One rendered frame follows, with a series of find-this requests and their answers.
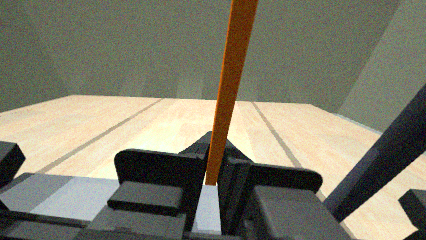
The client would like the orange bar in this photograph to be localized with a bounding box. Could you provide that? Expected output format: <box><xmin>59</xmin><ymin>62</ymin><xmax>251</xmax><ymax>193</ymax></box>
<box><xmin>205</xmin><ymin>0</ymin><xmax>258</xmax><ymax>186</ymax></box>

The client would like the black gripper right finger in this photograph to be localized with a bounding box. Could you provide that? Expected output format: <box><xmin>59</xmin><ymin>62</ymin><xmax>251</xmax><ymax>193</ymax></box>
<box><xmin>217</xmin><ymin>139</ymin><xmax>323</xmax><ymax>236</ymax></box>

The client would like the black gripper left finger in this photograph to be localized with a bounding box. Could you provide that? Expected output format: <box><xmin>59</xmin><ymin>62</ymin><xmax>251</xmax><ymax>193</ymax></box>
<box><xmin>114</xmin><ymin>131</ymin><xmax>212</xmax><ymax>232</ymax></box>

